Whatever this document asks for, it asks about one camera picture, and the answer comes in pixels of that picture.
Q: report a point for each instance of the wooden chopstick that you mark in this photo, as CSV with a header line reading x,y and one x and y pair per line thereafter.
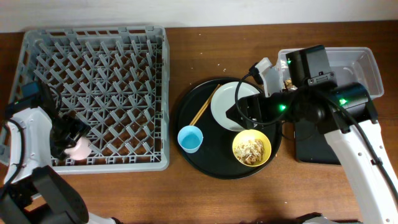
x,y
203,104
206,106

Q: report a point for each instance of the yellow plastic bowl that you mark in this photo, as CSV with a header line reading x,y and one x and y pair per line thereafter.
x,y
254,134

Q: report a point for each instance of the gold brown snack wrapper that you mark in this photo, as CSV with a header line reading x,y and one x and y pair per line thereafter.
x,y
289,86

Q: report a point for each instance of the food scraps with rice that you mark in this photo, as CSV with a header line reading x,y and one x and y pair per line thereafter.
x,y
249,152

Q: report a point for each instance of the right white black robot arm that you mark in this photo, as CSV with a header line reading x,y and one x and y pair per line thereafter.
x,y
344,114

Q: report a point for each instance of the clear plastic waste bin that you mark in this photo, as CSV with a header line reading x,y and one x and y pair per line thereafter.
x,y
349,65

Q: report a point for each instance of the pink plastic cup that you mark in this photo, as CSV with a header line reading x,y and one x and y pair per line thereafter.
x,y
80,151

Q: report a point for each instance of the black rectangular tray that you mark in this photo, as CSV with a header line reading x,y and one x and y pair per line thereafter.
x,y
311,146

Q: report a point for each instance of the grey plastic dishwasher rack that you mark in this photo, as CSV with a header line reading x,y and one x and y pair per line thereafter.
x,y
116,80

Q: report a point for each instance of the grey round plate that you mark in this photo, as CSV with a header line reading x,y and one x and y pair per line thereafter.
x,y
221,102

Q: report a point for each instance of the round black serving tray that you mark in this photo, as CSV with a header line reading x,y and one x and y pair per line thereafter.
x,y
215,156

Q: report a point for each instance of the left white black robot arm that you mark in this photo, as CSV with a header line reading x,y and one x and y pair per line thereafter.
x,y
33,192

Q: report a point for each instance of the light blue plastic cup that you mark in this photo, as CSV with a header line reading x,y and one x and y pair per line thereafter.
x,y
190,139

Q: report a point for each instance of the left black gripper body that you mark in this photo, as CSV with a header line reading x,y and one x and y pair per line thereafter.
x,y
67,131

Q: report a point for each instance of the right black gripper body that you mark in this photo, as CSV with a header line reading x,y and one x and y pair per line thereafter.
x,y
278,104

